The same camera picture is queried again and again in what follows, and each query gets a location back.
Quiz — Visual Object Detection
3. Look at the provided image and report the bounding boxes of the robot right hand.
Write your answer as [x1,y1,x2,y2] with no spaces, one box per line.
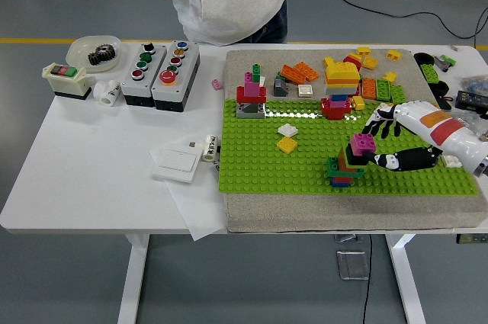
[361,100,488,175]

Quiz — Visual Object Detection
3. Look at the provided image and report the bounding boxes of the magenta toy brick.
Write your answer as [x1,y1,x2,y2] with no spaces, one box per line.
[349,132,377,157]

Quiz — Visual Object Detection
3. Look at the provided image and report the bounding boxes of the green toy brick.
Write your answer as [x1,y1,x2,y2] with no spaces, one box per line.
[388,83,407,104]

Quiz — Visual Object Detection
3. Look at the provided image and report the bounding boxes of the lime green long brick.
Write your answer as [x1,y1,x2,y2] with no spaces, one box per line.
[419,63,441,84]
[375,78,392,103]

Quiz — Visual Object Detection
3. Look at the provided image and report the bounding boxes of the orange long toy brick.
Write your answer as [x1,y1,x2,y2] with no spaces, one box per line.
[280,63,306,85]
[360,76,378,101]
[292,60,320,82]

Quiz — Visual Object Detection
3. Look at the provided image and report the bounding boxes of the red and yellow brick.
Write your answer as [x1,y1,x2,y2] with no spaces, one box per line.
[342,52,364,72]

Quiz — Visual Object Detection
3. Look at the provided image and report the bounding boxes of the brick stack with black brick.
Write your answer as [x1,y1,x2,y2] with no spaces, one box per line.
[326,136,369,188]

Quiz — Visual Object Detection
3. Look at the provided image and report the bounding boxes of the brick tower with yellow roof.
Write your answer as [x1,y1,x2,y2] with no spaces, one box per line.
[319,56,362,121]

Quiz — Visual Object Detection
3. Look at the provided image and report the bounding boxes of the yellow flat square brick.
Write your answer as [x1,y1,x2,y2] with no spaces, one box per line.
[274,136,299,154]

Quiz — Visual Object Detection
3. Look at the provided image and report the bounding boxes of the dark grey slope brick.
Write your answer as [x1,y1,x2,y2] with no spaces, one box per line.
[272,74,290,98]

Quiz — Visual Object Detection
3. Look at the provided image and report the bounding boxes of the green studded baseplate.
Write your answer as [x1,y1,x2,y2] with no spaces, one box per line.
[217,98,480,196]

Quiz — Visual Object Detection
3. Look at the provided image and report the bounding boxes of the red pink green brick tower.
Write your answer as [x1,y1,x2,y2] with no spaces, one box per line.
[235,63,268,119]

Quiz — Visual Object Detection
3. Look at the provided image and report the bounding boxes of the clear plastic bag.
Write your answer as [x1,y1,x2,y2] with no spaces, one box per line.
[451,110,488,138]

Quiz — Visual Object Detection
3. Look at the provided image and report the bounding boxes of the black electronic device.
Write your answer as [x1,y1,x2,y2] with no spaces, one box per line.
[456,90,488,114]

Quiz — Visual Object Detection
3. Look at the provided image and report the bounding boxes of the bag of blue parts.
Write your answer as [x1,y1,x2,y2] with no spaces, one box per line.
[459,75,488,96]

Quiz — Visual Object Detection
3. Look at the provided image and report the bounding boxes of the desk height control panel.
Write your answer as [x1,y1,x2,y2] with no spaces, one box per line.
[455,233,488,245]

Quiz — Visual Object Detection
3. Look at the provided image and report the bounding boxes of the grey foam mat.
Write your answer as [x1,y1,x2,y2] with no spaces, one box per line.
[223,48,488,233]

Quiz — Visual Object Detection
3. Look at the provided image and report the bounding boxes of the white table leg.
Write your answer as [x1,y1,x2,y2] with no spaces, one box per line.
[117,233,150,324]
[384,233,427,324]

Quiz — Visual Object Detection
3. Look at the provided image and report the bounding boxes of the metal floor outlet cover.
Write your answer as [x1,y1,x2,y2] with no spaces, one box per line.
[335,249,371,281]

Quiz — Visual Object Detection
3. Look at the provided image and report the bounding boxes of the white printed label roll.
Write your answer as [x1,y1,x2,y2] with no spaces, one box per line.
[201,133,219,162]

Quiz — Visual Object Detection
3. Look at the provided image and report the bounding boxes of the white paper sheet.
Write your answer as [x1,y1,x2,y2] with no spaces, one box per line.
[148,140,230,242]

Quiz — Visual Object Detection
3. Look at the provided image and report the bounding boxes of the grey emergency-stop control box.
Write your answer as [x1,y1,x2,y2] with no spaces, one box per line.
[151,40,201,114]

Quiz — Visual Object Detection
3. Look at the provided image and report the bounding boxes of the grey four-button control box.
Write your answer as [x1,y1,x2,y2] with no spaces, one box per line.
[120,42,169,107]

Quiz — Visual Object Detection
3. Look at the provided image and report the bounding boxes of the white pipe tee fitting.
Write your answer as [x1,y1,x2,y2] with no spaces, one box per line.
[92,79,122,106]

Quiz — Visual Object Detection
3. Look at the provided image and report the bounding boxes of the black metal gear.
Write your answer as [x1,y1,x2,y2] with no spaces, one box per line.
[87,44,117,66]

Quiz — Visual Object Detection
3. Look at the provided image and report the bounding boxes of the white plastic dish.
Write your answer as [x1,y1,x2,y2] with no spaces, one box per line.
[66,34,123,73]

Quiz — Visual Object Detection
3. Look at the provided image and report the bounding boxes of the black strap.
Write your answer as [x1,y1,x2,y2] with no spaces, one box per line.
[429,79,458,111]

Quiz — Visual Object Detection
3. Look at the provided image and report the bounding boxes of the thin black hanging cable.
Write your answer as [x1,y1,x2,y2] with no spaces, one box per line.
[361,233,374,324]

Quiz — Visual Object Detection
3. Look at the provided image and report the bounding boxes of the white wall switch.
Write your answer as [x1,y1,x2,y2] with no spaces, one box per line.
[151,146,200,184]

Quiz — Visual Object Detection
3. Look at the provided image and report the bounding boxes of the beige red-green switch box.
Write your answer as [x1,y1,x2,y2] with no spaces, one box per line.
[40,63,95,101]

